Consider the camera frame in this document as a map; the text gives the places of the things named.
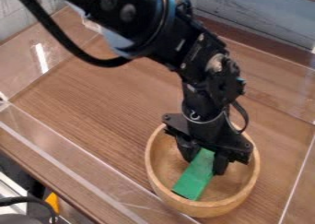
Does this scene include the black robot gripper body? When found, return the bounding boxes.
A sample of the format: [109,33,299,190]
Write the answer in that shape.
[161,109,255,166]

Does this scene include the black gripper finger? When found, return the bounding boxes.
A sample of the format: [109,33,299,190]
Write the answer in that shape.
[176,136,200,162]
[212,153,228,175]

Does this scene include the brown wooden bowl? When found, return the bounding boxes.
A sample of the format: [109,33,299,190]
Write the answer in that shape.
[145,124,260,218]

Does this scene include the green rectangular block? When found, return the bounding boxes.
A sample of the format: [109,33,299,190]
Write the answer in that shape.
[172,148,214,201]

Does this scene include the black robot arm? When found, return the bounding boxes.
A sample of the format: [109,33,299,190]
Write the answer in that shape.
[65,0,254,175]

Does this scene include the black and yellow equipment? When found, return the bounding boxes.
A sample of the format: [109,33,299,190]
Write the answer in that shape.
[24,184,79,224]

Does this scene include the black cable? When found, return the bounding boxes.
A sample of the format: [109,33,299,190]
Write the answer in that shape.
[0,195,59,224]

